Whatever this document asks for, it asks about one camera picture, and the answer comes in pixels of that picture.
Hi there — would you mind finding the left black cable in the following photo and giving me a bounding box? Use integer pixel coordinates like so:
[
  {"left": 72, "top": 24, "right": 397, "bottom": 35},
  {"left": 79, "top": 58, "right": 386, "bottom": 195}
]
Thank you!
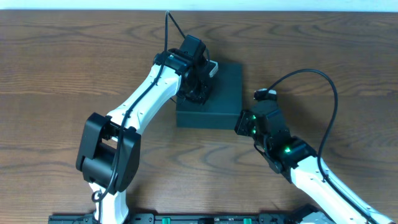
[{"left": 90, "top": 11, "right": 211, "bottom": 224}]

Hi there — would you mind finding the dark green box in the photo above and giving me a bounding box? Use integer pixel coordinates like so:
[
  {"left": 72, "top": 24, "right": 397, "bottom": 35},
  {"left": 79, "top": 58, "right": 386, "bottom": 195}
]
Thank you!
[{"left": 176, "top": 63, "right": 243, "bottom": 129}]

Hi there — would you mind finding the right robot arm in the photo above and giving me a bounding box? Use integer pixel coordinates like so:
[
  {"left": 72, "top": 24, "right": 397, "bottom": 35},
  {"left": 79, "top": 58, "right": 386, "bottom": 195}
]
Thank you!
[{"left": 234, "top": 100, "right": 393, "bottom": 223}]

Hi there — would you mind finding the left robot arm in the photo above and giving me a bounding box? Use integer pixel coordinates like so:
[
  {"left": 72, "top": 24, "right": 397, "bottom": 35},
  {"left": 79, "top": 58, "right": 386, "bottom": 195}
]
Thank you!
[{"left": 76, "top": 49, "right": 218, "bottom": 223}]

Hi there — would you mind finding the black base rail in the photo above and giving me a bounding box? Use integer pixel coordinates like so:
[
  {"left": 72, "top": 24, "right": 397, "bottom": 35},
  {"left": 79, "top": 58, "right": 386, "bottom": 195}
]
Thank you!
[{"left": 48, "top": 203, "right": 336, "bottom": 224}]

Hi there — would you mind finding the right black cable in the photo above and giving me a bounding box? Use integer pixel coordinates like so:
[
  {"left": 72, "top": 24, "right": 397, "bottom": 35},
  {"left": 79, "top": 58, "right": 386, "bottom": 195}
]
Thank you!
[{"left": 266, "top": 68, "right": 380, "bottom": 224}]

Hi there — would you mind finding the black cable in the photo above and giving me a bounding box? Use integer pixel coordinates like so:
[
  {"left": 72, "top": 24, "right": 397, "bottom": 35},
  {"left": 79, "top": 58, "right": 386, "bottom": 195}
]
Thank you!
[
  {"left": 266, "top": 68, "right": 380, "bottom": 224},
  {"left": 90, "top": 11, "right": 211, "bottom": 224}
]

